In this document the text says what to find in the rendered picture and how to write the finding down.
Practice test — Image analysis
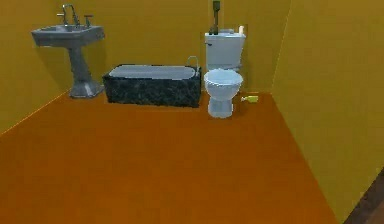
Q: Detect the black marble bathtub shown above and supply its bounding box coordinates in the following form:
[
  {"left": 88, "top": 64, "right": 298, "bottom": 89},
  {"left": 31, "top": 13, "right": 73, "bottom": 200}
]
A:
[{"left": 101, "top": 63, "right": 203, "bottom": 109}]

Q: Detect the grey bathtub faucet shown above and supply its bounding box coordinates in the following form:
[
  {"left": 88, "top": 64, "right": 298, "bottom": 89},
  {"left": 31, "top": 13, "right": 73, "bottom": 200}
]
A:
[{"left": 186, "top": 55, "right": 200, "bottom": 69}]

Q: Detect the grey sink faucet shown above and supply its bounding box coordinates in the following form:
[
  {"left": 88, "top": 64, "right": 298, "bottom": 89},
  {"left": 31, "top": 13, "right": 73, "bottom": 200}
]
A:
[{"left": 56, "top": 3, "right": 94, "bottom": 28}]

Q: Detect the grey pedestal sink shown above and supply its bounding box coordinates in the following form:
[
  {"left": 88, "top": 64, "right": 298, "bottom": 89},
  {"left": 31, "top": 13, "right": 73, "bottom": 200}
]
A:
[{"left": 30, "top": 24, "right": 106, "bottom": 99}]

